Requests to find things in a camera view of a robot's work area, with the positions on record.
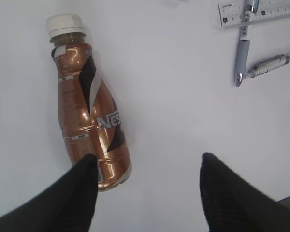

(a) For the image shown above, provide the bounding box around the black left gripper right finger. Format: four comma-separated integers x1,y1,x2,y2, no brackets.
199,153,290,232

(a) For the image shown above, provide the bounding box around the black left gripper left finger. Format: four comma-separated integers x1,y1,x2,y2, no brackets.
0,154,98,232

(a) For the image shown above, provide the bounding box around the brown Nescafe coffee bottle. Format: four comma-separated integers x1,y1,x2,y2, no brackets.
46,14,132,191

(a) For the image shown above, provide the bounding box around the grey white pen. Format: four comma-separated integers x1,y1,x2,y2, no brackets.
244,53,290,79

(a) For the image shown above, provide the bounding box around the blue white pen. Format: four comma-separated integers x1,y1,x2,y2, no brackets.
234,0,259,87

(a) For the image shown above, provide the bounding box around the clear plastic ruler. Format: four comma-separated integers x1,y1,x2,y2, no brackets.
218,0,290,29

